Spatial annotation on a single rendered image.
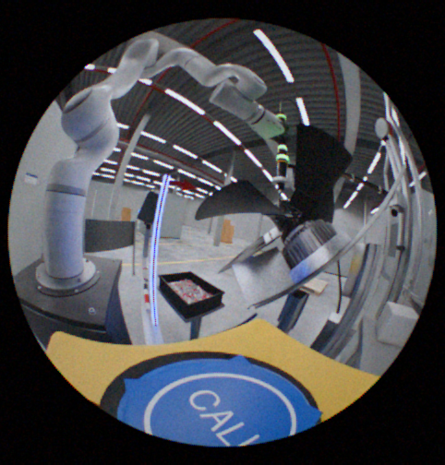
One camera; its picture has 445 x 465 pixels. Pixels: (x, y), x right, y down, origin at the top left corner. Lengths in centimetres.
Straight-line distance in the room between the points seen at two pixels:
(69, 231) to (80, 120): 22
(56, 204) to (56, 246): 8
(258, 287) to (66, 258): 47
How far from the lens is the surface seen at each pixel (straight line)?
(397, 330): 60
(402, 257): 82
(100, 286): 34
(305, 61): 513
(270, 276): 37
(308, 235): 39
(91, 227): 179
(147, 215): 82
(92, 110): 34
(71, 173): 32
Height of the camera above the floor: 112
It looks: 3 degrees down
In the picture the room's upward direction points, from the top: 10 degrees clockwise
